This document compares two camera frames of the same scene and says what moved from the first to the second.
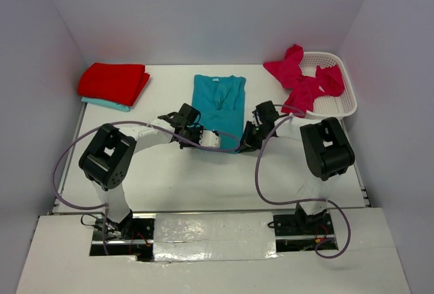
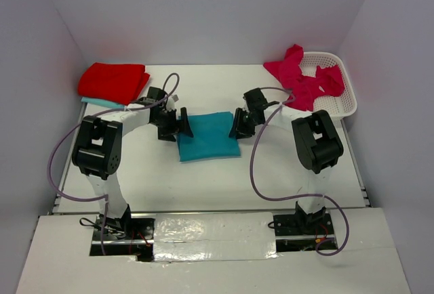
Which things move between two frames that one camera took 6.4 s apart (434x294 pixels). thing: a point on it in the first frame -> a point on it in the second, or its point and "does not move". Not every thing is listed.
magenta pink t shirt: x=302 y=91 does not move
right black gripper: x=248 y=144 -> x=238 y=126
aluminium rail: x=281 y=211 does not move
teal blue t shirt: x=220 y=100 -> x=210 y=139
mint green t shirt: x=106 y=104 does not move
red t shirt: x=119 y=82 does not move
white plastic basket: x=335 y=106 does not move
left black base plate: x=137 y=229 does not move
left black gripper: x=198 y=130 -> x=184 y=126
